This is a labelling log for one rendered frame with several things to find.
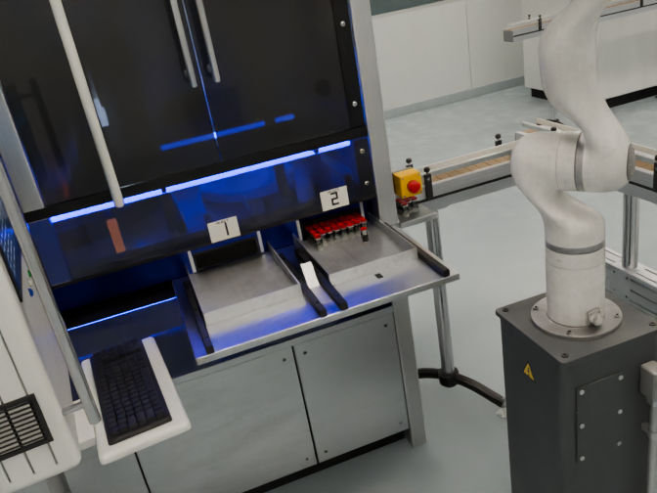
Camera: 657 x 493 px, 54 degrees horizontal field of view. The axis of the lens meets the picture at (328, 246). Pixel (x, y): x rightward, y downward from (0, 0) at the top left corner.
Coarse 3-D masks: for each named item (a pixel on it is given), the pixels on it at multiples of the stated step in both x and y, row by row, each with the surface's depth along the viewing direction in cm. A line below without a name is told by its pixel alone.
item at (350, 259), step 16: (368, 224) 207; (384, 224) 196; (352, 240) 198; (384, 240) 194; (400, 240) 187; (320, 256) 191; (336, 256) 189; (352, 256) 187; (368, 256) 185; (384, 256) 183; (400, 256) 177; (416, 256) 179; (336, 272) 172; (352, 272) 174; (368, 272) 175
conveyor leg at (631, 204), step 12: (624, 204) 213; (636, 204) 211; (624, 216) 214; (636, 216) 212; (624, 228) 216; (636, 228) 214; (624, 240) 218; (636, 240) 216; (624, 252) 219; (636, 252) 218; (624, 264) 221; (636, 264) 220
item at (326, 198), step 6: (324, 192) 191; (330, 192) 192; (342, 192) 193; (324, 198) 192; (330, 198) 193; (342, 198) 194; (324, 204) 193; (330, 204) 193; (336, 204) 194; (342, 204) 195; (324, 210) 193
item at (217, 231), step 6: (234, 216) 185; (216, 222) 183; (222, 222) 184; (228, 222) 184; (234, 222) 185; (210, 228) 183; (216, 228) 184; (222, 228) 185; (228, 228) 185; (234, 228) 186; (210, 234) 184; (216, 234) 185; (222, 234) 185; (234, 234) 186; (240, 234) 187; (216, 240) 185; (222, 240) 186
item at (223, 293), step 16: (256, 256) 198; (272, 256) 196; (208, 272) 193; (224, 272) 192; (240, 272) 190; (256, 272) 188; (272, 272) 186; (288, 272) 178; (208, 288) 184; (224, 288) 182; (240, 288) 180; (256, 288) 179; (272, 288) 177; (288, 288) 169; (208, 304) 174; (224, 304) 173; (240, 304) 166; (256, 304) 167; (272, 304) 169; (208, 320) 164
